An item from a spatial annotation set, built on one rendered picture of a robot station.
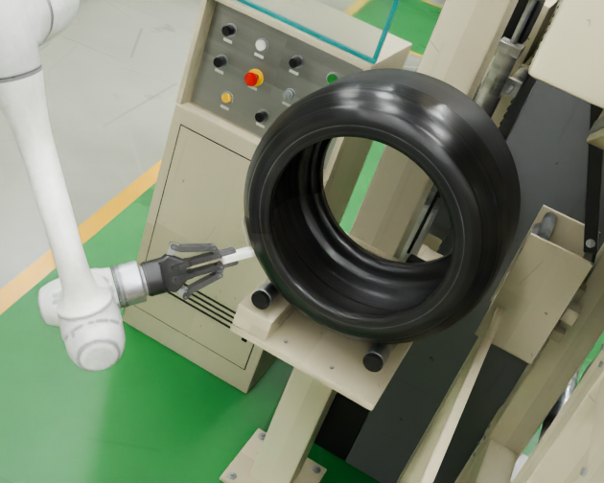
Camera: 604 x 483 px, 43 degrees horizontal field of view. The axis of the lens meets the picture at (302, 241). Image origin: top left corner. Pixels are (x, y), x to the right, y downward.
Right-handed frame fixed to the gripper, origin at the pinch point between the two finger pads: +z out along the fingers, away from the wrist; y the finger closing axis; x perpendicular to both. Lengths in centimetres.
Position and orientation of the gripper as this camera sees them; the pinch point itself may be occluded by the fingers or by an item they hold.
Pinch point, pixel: (237, 255)
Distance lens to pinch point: 167.2
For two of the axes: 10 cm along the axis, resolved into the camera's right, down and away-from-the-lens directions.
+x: 3.1, 2.7, -9.1
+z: 9.4, -2.5, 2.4
